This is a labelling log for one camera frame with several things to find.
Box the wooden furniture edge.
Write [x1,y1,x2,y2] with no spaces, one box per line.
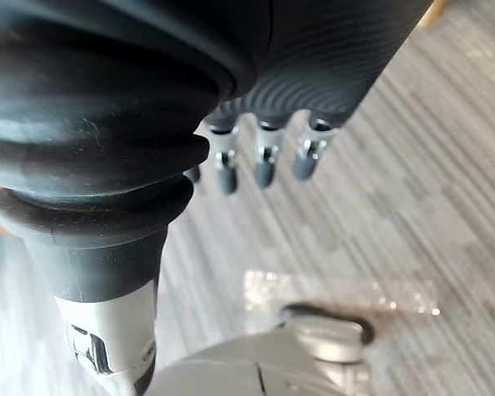
[413,0,446,28]

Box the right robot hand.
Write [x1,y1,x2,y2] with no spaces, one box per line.
[0,0,436,396]

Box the silver robot leg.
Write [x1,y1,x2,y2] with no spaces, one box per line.
[147,314,365,396]

